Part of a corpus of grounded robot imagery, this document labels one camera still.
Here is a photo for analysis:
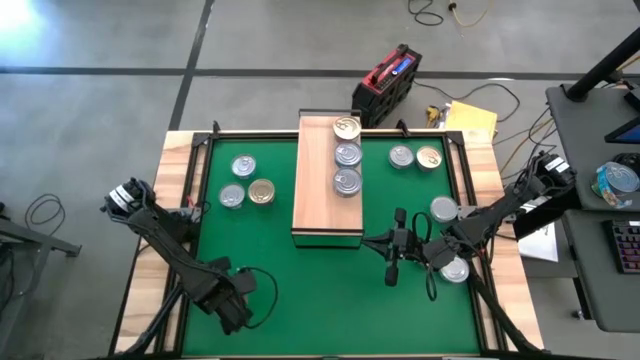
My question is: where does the black keyboard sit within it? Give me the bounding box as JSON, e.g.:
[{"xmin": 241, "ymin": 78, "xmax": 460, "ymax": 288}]
[{"xmin": 606, "ymin": 218, "xmax": 640, "ymax": 275}]

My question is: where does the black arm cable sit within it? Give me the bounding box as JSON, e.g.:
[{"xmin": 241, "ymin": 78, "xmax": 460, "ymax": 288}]
[
  {"xmin": 239, "ymin": 266, "xmax": 280, "ymax": 330},
  {"xmin": 410, "ymin": 210, "xmax": 440, "ymax": 303}
]

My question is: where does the black tablet screen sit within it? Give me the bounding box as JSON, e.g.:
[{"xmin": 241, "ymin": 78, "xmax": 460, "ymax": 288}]
[{"xmin": 603, "ymin": 115, "xmax": 640, "ymax": 146}]

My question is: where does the grey desk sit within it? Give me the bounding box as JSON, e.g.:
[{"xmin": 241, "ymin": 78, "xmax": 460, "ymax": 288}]
[
  {"xmin": 544, "ymin": 83, "xmax": 640, "ymax": 211},
  {"xmin": 562, "ymin": 208, "xmax": 640, "ymax": 334}
]

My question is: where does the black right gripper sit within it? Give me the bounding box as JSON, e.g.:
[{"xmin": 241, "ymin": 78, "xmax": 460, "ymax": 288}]
[{"xmin": 363, "ymin": 207, "xmax": 432, "ymax": 289}]

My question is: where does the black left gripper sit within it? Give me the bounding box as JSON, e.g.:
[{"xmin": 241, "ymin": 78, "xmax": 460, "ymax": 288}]
[{"xmin": 197, "ymin": 256, "xmax": 260, "ymax": 337}]

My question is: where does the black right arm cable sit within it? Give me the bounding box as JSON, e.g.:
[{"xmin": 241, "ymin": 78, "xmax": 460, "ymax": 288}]
[{"xmin": 410, "ymin": 210, "xmax": 440, "ymax": 303}]

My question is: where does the black desk support bar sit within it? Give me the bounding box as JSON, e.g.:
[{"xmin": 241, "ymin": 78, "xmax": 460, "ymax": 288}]
[{"xmin": 513, "ymin": 192, "xmax": 581, "ymax": 241}]

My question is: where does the black metal stand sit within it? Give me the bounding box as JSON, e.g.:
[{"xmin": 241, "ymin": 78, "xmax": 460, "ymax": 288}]
[{"xmin": 0, "ymin": 202, "xmax": 82, "ymax": 360}]

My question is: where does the yellow paper pad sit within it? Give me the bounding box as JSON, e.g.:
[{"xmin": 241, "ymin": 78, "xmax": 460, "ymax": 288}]
[{"xmin": 443, "ymin": 99, "xmax": 499, "ymax": 139}]

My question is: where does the red and black tool case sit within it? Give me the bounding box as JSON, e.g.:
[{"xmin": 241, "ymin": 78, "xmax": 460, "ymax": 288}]
[{"xmin": 351, "ymin": 43, "xmax": 424, "ymax": 129}]

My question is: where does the black floor cable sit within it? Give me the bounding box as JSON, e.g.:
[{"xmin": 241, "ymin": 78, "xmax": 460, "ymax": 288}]
[
  {"xmin": 407, "ymin": 0, "xmax": 445, "ymax": 27},
  {"xmin": 24, "ymin": 193, "xmax": 66, "ymax": 232},
  {"xmin": 413, "ymin": 79, "xmax": 521, "ymax": 124}
]

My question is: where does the green table mat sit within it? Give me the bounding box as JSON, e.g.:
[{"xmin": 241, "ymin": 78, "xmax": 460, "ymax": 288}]
[{"xmin": 182, "ymin": 138, "xmax": 482, "ymax": 357}]

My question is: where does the gold-lid pink salmon can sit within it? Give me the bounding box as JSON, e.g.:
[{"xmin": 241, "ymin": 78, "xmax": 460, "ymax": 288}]
[
  {"xmin": 247, "ymin": 178, "xmax": 277, "ymax": 206},
  {"xmin": 332, "ymin": 115, "xmax": 362, "ymax": 143},
  {"xmin": 415, "ymin": 144, "xmax": 444, "ymax": 173}
]

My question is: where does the wooden shelf with black frame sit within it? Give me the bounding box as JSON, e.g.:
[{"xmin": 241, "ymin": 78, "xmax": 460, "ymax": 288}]
[{"xmin": 290, "ymin": 108, "xmax": 365, "ymax": 250}]

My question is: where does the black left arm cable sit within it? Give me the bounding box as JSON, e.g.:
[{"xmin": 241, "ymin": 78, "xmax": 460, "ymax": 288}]
[{"xmin": 239, "ymin": 266, "xmax": 280, "ymax": 330}]

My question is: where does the white paper sheet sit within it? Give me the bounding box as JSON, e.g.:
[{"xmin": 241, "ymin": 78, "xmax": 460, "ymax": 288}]
[{"xmin": 517, "ymin": 222, "xmax": 560, "ymax": 264}]

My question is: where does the yellow power plug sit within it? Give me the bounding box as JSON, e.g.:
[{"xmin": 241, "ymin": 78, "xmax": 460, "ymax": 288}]
[{"xmin": 424, "ymin": 104, "xmax": 446, "ymax": 126}]

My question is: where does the yellow floor cable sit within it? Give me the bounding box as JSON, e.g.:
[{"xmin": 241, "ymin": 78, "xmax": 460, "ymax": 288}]
[{"xmin": 448, "ymin": 0, "xmax": 494, "ymax": 29}]

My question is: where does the black monitor pole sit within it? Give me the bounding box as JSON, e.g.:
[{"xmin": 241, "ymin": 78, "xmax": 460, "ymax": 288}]
[{"xmin": 566, "ymin": 27, "xmax": 640, "ymax": 103}]

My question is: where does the colourful-label can with silver lid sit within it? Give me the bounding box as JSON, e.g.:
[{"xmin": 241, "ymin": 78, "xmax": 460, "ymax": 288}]
[{"xmin": 591, "ymin": 160, "xmax": 640, "ymax": 210}]

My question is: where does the black table frame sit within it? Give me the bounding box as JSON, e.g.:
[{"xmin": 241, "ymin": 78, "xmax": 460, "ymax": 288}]
[{"xmin": 177, "ymin": 119, "xmax": 501, "ymax": 359}]

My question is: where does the blue-label silver-lid can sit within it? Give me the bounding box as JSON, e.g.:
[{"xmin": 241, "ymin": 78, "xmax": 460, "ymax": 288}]
[{"xmin": 230, "ymin": 153, "xmax": 258, "ymax": 180}]

